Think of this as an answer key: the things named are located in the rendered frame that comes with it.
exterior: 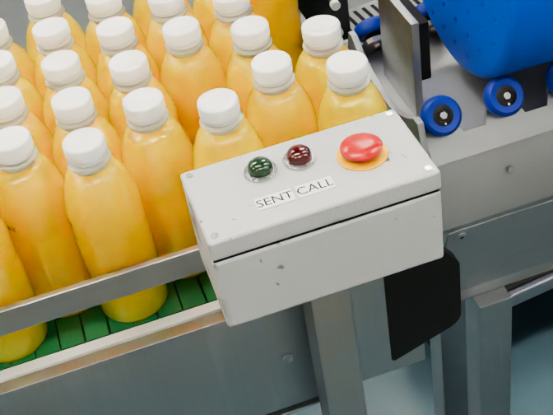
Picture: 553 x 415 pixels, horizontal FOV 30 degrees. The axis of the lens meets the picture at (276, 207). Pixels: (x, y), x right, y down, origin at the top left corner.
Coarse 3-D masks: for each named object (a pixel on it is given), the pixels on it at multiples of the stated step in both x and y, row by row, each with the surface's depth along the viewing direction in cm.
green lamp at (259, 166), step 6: (258, 156) 87; (264, 156) 87; (252, 162) 87; (258, 162) 86; (264, 162) 86; (270, 162) 87; (252, 168) 86; (258, 168) 86; (264, 168) 86; (270, 168) 86; (252, 174) 86; (258, 174) 86; (264, 174) 86
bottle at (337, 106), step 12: (360, 84) 97; (372, 84) 99; (324, 96) 99; (336, 96) 98; (348, 96) 97; (360, 96) 97; (372, 96) 98; (324, 108) 99; (336, 108) 98; (348, 108) 97; (360, 108) 97; (372, 108) 98; (384, 108) 99; (324, 120) 99; (336, 120) 98; (348, 120) 97
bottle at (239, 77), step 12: (264, 48) 104; (276, 48) 106; (240, 60) 105; (228, 72) 106; (240, 72) 105; (228, 84) 107; (240, 84) 105; (252, 84) 105; (240, 96) 106; (240, 108) 107
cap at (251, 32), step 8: (248, 16) 105; (256, 16) 105; (232, 24) 104; (240, 24) 104; (248, 24) 104; (256, 24) 104; (264, 24) 104; (232, 32) 103; (240, 32) 103; (248, 32) 103; (256, 32) 103; (264, 32) 103; (240, 40) 103; (248, 40) 103; (256, 40) 103; (264, 40) 104; (240, 48) 104; (248, 48) 104; (256, 48) 104
